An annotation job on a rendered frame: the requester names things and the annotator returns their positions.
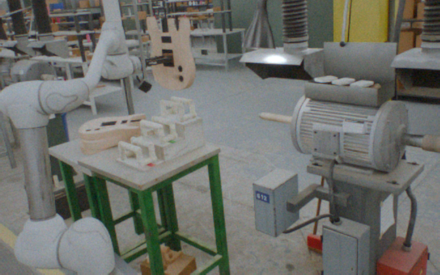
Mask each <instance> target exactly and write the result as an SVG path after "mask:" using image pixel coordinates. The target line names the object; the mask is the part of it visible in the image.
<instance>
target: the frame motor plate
mask: <svg viewBox="0 0 440 275"><path fill-rule="evenodd" d="M329 167H330V166H327V165H323V164H318V163H317V162H316V163H314V162H312V163H310V164H309V165H308V166H307V172H308V173H311V174H316V175H321V176H324V177H329ZM423 171H424V164H423V163H419V162H413V161H408V160H405V159H400V161H399V164H398V165H397V166H396V168H395V169H394V170H393V171H392V172H381V171H380V170H377V171H376V172H375V173H374V174H372V175H367V174H361V173H357V172H351V171H348V170H345V169H342V168H336V167H333V179H335V180H338V181H343V182H347V183H351V184H355V185H360V186H364V187H368V188H371V189H374V190H378V191H383V192H386V193H391V194H396V195H400V194H402V193H403V192H404V191H405V190H406V189H407V187H408V186H409V185H411V184H412V182H413V181H414V180H415V179H416V178H417V177H418V176H419V175H420V174H421V173H422V172H423Z"/></svg>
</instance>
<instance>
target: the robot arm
mask: <svg viewBox="0 0 440 275"><path fill-rule="evenodd" d="M105 57H106V59H105ZM144 59H145V58H144ZM172 61H173V59H172V56H169V57H166V58H164V55H161V56H158V57H157V56H155V58H154V57H152V58H147V59H145V63H146V68H147V66H148V67H150V66H151V65H154V66H155V65H157V64H164V63H168V62H172ZM140 71H142V64H141V57H131V58H128V55H127V52H126V41H125V36H124V30H123V28H122V25H121V23H120V22H119V21H117V20H108V21H105V22H104V23H103V25H102V29H101V35H100V41H99V42H98V43H97V45H96V49H95V51H94V54H93V57H92V61H91V63H90V67H89V70H88V71H87V73H86V76H85V78H83V79H72V80H68V81H25V82H18V83H14V85H10V86H8V87H6V88H5V89H3V90H2V91H1V92H0V110H1V111H2V112H3V113H4V114H5V115H6V116H8V117H10V119H12V121H13V124H14V125H15V127H16V128H18V132H19V138H20V148H21V149H22V160H23V166H24V176H25V182H26V193H27V204H28V210H29V219H28V220H27V221H26V223H25V225H24V230H23V231H22V232H21V233H20V234H19V235H18V237H17V239H16V241H15V244H14V254H15V256H16V258H17V260H18V261H19V262H21V263H23V264H24V265H26V266H28V267H32V268H41V269H61V268H66V269H68V270H72V271H74V272H77V275H125V274H124V273H122V272H121V271H120V270H119V269H118V268H116V266H115V258H114V252H113V246H112V242H111V238H110V235H109V233H108V231H107V230H106V228H105V227H104V225H103V223H102V222H101V221H99V220H98V219H94V218H84V219H80V220H78V221H76V222H74V223H73V224H72V225H71V227H70V228H69V229H67V227H66V225H65V223H64V220H63V218H62V217H61V216H60V215H58V214H57V213H56V207H55V201H54V190H53V183H52V172H51V165H50V159H49V153H48V141H47V135H46V125H47V124H48V119H49V117H50V115H53V114H58V113H65V112H68V111H71V110H73V109H75V108H76V107H79V106H80V105H82V104H83V102H84V101H85V100H86V99H87V98H89V96H90V95H91V93H92V92H93V91H94V89H95V88H96V87H97V85H98V83H99V81H100V78H101V76H102V77H103V78H105V79H122V78H125V77H128V76H129V75H132V74H134V73H139V72H140Z"/></svg>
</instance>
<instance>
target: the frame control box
mask: <svg viewBox="0 0 440 275"><path fill-rule="evenodd" d="M298 193H299V182H298V173H295V172H290V171H286V170H284V169H281V168H276V169H274V170H273V171H272V172H270V173H269V174H266V175H264V176H263V177H261V178H260V179H258V180H257V181H255V182H254V183H253V201H254V210H255V229H256V230H258V231H261V232H263V233H265V234H269V235H271V236H273V237H275V238H276V237H279V235H280V234H281V233H284V234H287V233H290V232H294V231H296V230H299V229H301V228H303V227H306V226H307V225H309V224H311V223H313V222H316V221H318V220H320V219H323V218H330V222H331V224H332V225H335V223H334V221H333V219H334V218H333V215H332V214H331V213H323V214H321V215H318V216H316V217H314V218H312V219H310V220H308V221H305V222H303V223H301V224H299V225H297V226H296V227H293V228H291V229H288V228H289V227H290V226H291V225H292V224H293V223H294V222H297V221H298V220H299V211H298V212H297V213H291V212H290V211H287V210H286V202H288V201H289V200H291V199H292V197H294V196H295V195H297V194H298ZM286 229H288V230H286Z"/></svg>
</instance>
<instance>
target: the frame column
mask: <svg viewBox="0 0 440 275"><path fill-rule="evenodd" d="M333 190H336V191H340V192H343V193H348V194H351V204H350V205H349V206H347V207H346V206H341V205H339V204H335V209H336V211H337V215H338V216H340V217H341V218H345V219H348V220H351V221H355V222H358V223H361V224H364V225H369V227H370V241H369V275H376V262H377V261H378V259H379V258H380V257H381V255H382V254H383V253H384V252H385V251H386V250H387V249H388V247H389V246H390V244H391V243H392V242H393V241H394V240H395V239H396V231H397V202H398V195H396V194H391V193H388V192H383V191H378V190H374V189H371V188H368V187H364V186H360V185H355V184H351V183H347V182H343V181H338V180H335V179H333Z"/></svg>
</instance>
